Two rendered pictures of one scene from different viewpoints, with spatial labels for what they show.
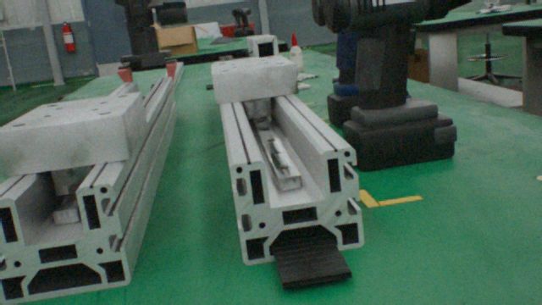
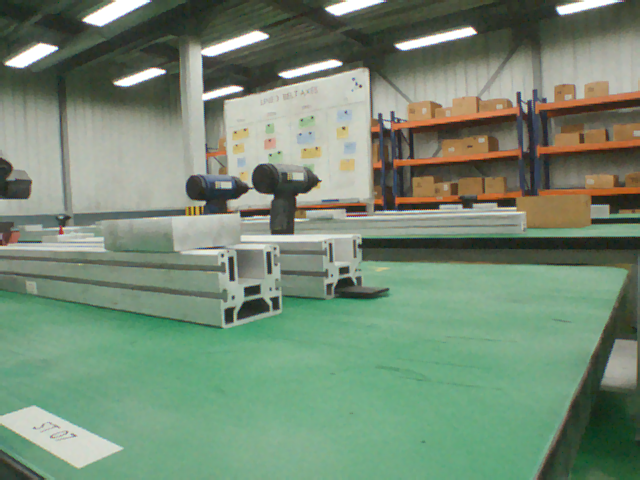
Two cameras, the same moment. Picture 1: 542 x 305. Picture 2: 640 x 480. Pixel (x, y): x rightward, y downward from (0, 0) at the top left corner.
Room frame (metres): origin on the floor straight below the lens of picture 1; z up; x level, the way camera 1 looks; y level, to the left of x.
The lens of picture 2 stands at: (-0.01, 0.55, 0.90)
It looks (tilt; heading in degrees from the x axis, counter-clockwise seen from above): 4 degrees down; 312
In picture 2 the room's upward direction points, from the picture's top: 3 degrees counter-clockwise
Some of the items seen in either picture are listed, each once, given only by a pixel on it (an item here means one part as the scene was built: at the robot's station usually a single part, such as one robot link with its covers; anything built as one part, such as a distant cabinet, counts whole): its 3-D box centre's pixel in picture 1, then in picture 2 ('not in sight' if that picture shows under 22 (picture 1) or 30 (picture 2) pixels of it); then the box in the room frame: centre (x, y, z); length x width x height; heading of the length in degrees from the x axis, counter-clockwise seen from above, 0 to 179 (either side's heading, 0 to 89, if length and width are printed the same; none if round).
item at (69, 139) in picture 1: (83, 142); (170, 242); (0.58, 0.19, 0.87); 0.16 x 0.11 x 0.07; 5
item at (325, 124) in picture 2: not in sight; (296, 203); (2.89, -2.46, 0.97); 1.50 x 0.50 x 1.95; 6
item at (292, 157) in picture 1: (257, 119); (174, 259); (0.84, 0.02, 0.82); 0.80 x 0.10 x 0.09; 5
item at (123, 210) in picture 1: (125, 138); (84, 270); (0.83, 0.21, 0.82); 0.80 x 0.10 x 0.09; 5
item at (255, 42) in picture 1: (261, 50); not in sight; (2.22, 0.00, 0.83); 0.11 x 0.10 x 0.10; 98
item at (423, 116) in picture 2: not in sight; (461, 172); (4.61, -9.28, 1.58); 2.83 x 0.98 x 3.15; 6
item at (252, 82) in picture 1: (252, 86); not in sight; (0.84, 0.02, 0.87); 0.16 x 0.11 x 0.07; 5
